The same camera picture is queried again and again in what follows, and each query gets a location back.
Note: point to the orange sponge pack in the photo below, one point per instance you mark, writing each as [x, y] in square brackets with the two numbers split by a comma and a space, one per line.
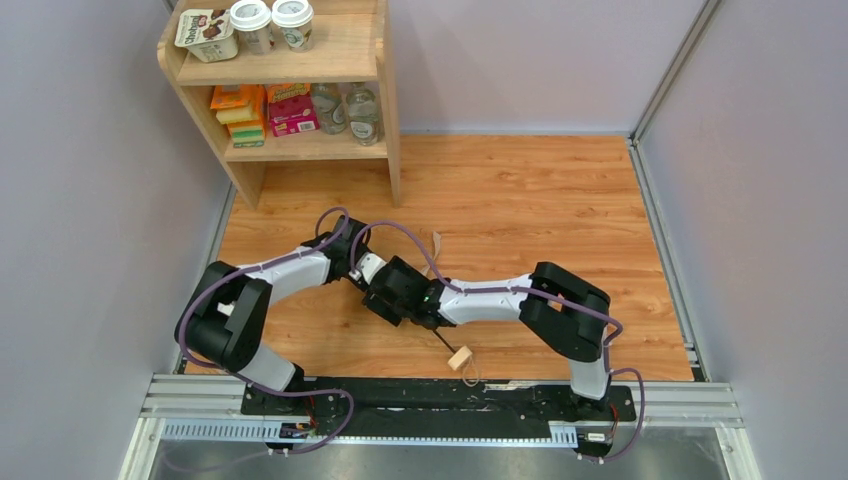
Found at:
[241, 109]

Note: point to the white lidded cup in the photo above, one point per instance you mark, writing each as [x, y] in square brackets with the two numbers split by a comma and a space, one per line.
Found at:
[294, 20]
[252, 20]

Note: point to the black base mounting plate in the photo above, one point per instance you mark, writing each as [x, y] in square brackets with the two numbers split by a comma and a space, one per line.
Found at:
[438, 408]

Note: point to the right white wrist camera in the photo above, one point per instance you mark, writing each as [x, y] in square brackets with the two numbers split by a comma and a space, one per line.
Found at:
[366, 268]

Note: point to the Chobani yogurt tub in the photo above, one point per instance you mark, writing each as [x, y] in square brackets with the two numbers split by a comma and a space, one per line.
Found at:
[207, 34]

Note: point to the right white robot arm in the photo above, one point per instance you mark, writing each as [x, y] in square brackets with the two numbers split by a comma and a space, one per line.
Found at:
[568, 313]

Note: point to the right clear glass bottle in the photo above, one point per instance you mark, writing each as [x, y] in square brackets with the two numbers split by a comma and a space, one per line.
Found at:
[363, 114]

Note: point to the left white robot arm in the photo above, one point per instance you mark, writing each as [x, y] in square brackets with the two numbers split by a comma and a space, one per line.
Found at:
[223, 323]

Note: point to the pink orange snack box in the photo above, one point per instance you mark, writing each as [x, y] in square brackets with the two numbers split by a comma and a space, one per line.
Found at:
[290, 110]

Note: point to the wooden shelf unit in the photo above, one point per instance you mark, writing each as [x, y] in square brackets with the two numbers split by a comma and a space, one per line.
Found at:
[351, 42]

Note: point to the right white lidded cup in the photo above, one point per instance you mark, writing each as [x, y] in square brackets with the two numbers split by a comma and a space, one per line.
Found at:
[294, 20]

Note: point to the beige folding umbrella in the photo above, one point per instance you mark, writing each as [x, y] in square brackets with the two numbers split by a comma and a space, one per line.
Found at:
[462, 359]

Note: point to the left white lidded cup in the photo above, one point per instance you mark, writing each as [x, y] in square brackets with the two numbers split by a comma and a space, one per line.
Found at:
[252, 20]

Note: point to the clear glass bottle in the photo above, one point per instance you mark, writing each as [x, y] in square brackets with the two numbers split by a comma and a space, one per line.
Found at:
[327, 102]
[363, 114]

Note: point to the left clear glass bottle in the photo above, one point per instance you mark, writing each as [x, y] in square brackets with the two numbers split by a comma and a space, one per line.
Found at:
[327, 102]

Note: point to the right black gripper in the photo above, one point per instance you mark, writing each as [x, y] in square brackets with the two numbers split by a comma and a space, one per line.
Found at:
[431, 321]

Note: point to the aluminium frame rail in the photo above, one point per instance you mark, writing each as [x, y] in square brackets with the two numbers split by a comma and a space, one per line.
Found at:
[709, 405]

